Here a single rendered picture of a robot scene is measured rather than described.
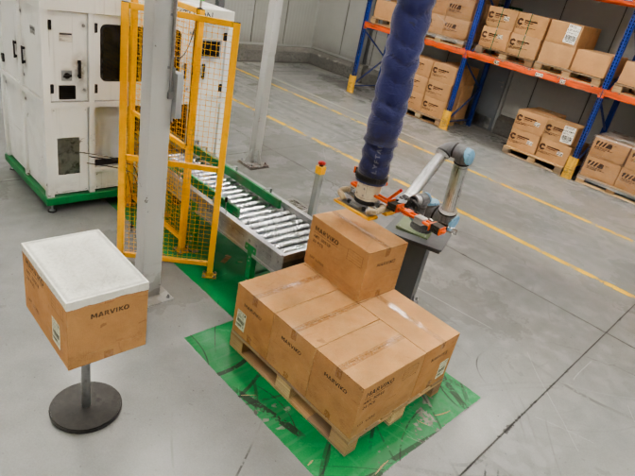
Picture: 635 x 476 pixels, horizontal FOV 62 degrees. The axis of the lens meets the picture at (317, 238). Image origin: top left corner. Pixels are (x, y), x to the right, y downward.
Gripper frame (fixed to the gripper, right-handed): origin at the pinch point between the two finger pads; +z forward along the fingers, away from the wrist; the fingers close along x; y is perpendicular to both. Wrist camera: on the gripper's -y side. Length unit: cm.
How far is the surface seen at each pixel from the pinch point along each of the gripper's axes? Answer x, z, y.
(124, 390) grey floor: -123, 163, 53
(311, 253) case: -59, 19, 51
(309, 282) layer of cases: -69, 35, 33
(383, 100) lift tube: 65, 10, 26
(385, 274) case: -52, -1, -4
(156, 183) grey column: -24, 103, 133
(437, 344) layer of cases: -69, 7, -62
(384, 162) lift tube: 25.2, 3.6, 17.7
